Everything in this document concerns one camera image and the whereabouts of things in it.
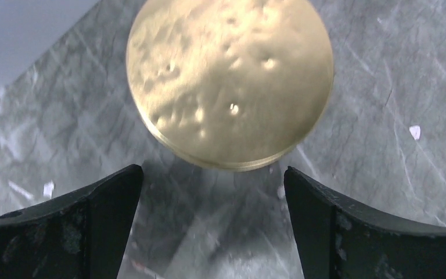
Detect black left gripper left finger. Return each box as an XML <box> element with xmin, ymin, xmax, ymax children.
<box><xmin>0</xmin><ymin>164</ymin><xmax>144</xmax><ymax>279</ymax></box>

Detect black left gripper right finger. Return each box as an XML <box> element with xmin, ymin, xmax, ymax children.
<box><xmin>284</xmin><ymin>167</ymin><xmax>446</xmax><ymax>278</ymax></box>

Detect gold round lid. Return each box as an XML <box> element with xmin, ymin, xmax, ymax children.
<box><xmin>126</xmin><ymin>0</ymin><xmax>334</xmax><ymax>171</ymax></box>

